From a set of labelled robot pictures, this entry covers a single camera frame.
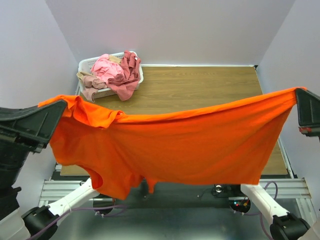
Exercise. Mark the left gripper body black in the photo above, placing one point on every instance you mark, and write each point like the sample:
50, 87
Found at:
14, 156

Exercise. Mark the orange t shirt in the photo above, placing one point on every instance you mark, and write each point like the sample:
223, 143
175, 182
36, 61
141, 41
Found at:
222, 144

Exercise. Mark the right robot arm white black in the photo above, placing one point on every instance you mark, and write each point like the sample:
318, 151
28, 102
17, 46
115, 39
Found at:
284, 225

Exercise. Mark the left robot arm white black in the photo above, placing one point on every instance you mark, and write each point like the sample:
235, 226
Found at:
39, 223

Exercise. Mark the beige mauve t shirt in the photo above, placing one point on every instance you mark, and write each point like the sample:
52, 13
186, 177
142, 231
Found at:
91, 84

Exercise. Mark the white plastic laundry basket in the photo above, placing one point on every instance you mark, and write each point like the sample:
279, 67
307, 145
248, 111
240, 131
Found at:
86, 65

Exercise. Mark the light pink t shirt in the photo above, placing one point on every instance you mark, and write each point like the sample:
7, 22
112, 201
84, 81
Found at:
107, 67

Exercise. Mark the dusty rose t shirt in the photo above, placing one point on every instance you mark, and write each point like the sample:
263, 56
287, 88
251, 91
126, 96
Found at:
124, 84

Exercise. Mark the aluminium frame rail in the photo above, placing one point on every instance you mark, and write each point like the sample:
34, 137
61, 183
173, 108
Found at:
53, 190

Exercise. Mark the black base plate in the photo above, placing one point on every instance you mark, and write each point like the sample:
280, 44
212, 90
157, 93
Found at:
176, 196

